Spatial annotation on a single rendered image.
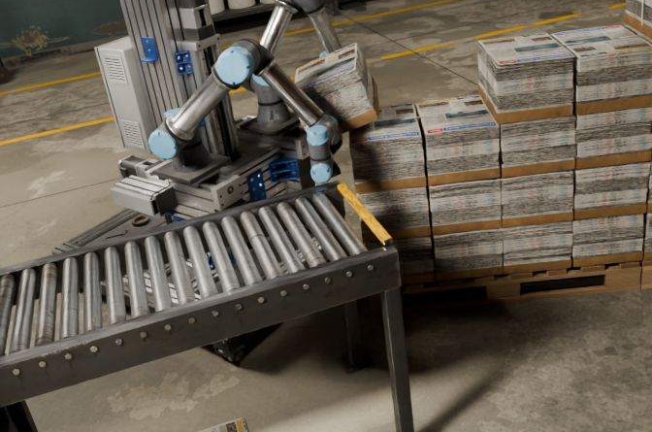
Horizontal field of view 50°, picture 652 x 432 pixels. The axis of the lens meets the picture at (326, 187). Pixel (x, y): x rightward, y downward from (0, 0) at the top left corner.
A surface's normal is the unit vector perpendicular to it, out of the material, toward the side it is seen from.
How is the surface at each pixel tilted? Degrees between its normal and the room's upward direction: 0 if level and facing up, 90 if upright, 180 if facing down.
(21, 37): 90
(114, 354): 90
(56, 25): 90
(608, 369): 0
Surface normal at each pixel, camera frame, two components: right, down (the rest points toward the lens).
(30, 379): 0.30, 0.39
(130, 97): -0.61, 0.42
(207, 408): -0.13, -0.89
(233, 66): -0.10, 0.37
